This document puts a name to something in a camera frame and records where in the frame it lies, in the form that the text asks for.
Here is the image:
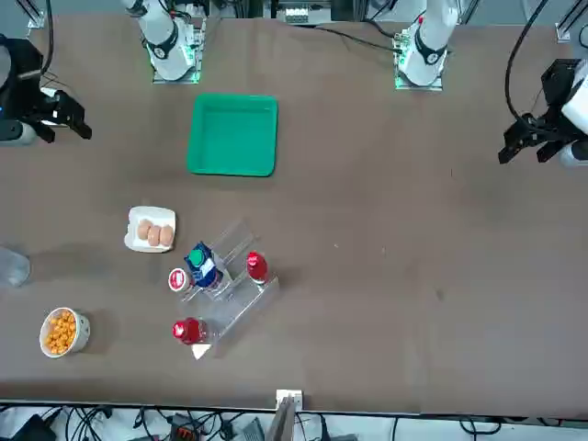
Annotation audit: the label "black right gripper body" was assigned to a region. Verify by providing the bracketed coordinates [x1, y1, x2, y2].
[0, 39, 57, 123]

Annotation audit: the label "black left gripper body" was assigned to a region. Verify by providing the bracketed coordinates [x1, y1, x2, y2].
[541, 59, 582, 112]

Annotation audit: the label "white egg box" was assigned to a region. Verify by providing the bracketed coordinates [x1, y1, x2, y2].
[122, 205, 178, 254]

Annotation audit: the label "orange snack pieces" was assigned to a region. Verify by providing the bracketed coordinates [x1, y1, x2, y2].
[43, 311, 77, 354]

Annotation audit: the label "white snack cup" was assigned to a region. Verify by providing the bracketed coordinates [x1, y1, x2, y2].
[39, 306, 92, 359]

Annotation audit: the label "black device box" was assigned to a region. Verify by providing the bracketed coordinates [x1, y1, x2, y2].
[9, 413, 57, 441]

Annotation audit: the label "clear plastic cup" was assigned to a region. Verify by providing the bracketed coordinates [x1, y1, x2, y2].
[0, 245, 32, 288]

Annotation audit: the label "green plastic tray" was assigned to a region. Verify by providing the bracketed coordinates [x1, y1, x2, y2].
[185, 93, 280, 178]

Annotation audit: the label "white cup with red lid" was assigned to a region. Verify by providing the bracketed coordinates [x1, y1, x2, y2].
[167, 267, 192, 294]

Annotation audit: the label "blue carton with green cap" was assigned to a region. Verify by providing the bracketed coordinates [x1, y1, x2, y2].
[183, 242, 225, 290]

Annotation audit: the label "red drink bottle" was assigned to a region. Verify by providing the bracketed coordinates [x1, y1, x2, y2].
[171, 316, 209, 346]
[245, 250, 270, 287]

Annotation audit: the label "clear acrylic stepped shelf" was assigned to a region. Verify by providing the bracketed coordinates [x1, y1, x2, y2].
[178, 219, 281, 360]

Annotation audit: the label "black and red device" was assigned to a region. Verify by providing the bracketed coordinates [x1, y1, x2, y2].
[167, 415, 198, 441]

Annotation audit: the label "grey power adapter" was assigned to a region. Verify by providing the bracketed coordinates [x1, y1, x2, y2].
[240, 416, 267, 441]

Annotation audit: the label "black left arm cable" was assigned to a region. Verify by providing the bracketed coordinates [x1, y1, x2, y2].
[503, 0, 550, 123]

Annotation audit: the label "aluminium frame bracket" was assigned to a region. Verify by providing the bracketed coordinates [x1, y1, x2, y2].
[26, 0, 55, 31]
[554, 0, 588, 43]

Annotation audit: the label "thin black table cable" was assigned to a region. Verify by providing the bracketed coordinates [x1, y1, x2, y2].
[311, 20, 401, 51]

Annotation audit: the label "white table edge bracket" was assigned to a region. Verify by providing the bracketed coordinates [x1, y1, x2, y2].
[275, 389, 305, 411]

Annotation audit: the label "grey metal post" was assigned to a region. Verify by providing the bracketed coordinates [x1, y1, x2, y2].
[265, 396, 298, 441]

